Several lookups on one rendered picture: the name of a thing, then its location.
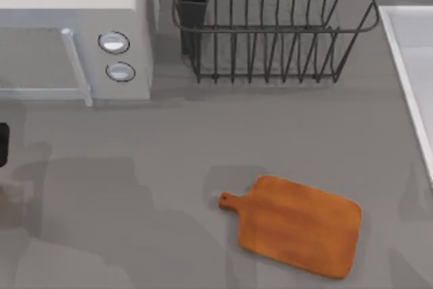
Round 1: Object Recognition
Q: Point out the black cutlery holder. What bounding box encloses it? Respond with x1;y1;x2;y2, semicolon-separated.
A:
171;0;210;55

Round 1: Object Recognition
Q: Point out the wooden cutting board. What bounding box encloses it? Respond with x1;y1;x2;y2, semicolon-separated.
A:
219;175;363;280

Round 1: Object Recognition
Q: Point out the dark wire dish rack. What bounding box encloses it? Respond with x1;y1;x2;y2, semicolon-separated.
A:
170;0;380;85

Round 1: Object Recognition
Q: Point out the large microwave knob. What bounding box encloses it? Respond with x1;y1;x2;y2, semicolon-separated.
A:
97;30;131;55

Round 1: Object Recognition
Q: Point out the microwave oven glass door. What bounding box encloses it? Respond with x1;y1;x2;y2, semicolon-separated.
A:
0;27;93;107

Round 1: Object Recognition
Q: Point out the small microwave knob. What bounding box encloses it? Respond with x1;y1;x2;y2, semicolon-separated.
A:
105;61;137;83

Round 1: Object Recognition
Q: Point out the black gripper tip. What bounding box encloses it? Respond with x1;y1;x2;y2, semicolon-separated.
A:
0;122;10;168

